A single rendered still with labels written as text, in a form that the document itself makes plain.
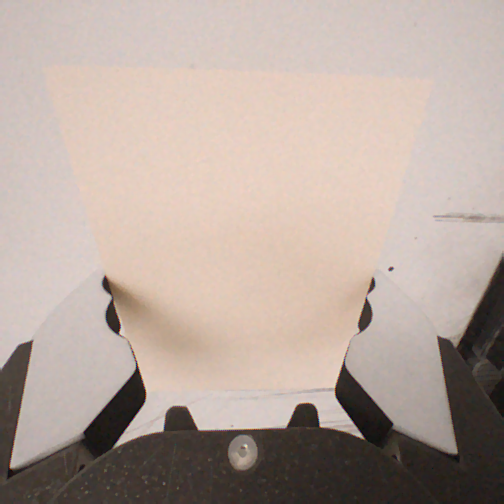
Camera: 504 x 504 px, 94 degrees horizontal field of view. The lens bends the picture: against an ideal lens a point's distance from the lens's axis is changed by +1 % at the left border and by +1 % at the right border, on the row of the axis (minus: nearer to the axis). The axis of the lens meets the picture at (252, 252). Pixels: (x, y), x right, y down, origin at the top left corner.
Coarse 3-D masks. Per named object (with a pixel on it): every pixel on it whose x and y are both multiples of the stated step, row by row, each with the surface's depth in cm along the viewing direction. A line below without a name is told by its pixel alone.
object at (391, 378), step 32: (384, 288) 10; (384, 320) 9; (416, 320) 9; (352, 352) 7; (384, 352) 7; (416, 352) 7; (352, 384) 7; (384, 384) 6; (416, 384) 6; (352, 416) 7; (384, 416) 6; (416, 416) 6; (448, 416) 6; (448, 448) 5
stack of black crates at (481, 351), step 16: (496, 272) 55; (496, 288) 56; (480, 304) 60; (496, 304) 55; (480, 320) 61; (496, 320) 55; (464, 336) 65; (480, 336) 60; (496, 336) 56; (480, 352) 60; (496, 352) 57
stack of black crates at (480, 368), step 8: (464, 344) 67; (472, 344) 67; (464, 352) 67; (472, 352) 65; (464, 360) 67; (472, 360) 63; (480, 360) 62; (488, 360) 61; (472, 368) 63; (480, 368) 80; (488, 368) 80; (496, 368) 81; (480, 376) 82; (488, 376) 83; (496, 376) 83; (480, 384) 85; (488, 384) 85; (496, 384) 85; (488, 392) 88; (496, 392) 86; (496, 400) 86; (496, 408) 85
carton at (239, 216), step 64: (64, 128) 8; (128, 128) 8; (192, 128) 8; (256, 128) 8; (320, 128) 8; (384, 128) 8; (128, 192) 9; (192, 192) 9; (256, 192) 9; (320, 192) 9; (384, 192) 9; (128, 256) 10; (192, 256) 10; (256, 256) 10; (320, 256) 10; (128, 320) 12; (192, 320) 12; (256, 320) 12; (320, 320) 12; (192, 384) 14; (256, 384) 15; (320, 384) 15
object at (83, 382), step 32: (96, 288) 10; (64, 320) 8; (96, 320) 8; (32, 352) 7; (64, 352) 7; (96, 352) 7; (128, 352) 7; (32, 384) 6; (64, 384) 6; (96, 384) 6; (128, 384) 6; (32, 416) 6; (64, 416) 6; (96, 416) 6; (128, 416) 7; (32, 448) 5; (96, 448) 6
